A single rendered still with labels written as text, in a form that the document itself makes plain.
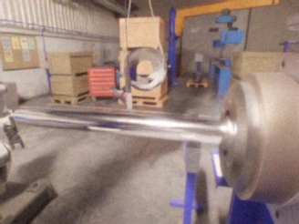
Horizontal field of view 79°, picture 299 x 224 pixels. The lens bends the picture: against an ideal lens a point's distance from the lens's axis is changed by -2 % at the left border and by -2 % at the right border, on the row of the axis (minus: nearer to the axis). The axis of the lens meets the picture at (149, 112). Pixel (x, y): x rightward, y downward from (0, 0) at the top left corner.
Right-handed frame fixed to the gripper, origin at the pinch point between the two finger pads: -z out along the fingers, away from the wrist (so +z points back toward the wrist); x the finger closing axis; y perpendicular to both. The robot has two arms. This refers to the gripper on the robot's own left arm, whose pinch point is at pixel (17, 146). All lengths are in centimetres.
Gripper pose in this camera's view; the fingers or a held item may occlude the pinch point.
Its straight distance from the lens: 194.1
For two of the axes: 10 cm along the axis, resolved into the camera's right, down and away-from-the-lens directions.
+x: 9.6, -1.3, -2.3
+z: -2.0, -9.4, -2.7
